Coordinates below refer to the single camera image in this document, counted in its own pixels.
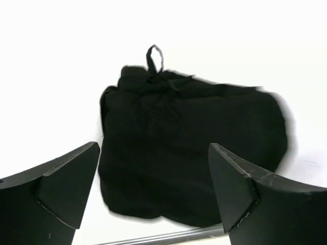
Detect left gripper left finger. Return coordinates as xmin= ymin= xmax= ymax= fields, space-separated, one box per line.
xmin=1 ymin=141 xmax=100 ymax=245

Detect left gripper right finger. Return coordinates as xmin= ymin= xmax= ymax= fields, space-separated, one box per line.
xmin=208 ymin=143 xmax=326 ymax=245

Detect black trousers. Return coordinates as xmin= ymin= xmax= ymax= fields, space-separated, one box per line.
xmin=98 ymin=52 xmax=288 ymax=227

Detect front aluminium rail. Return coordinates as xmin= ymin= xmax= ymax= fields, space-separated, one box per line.
xmin=110 ymin=224 xmax=225 ymax=245

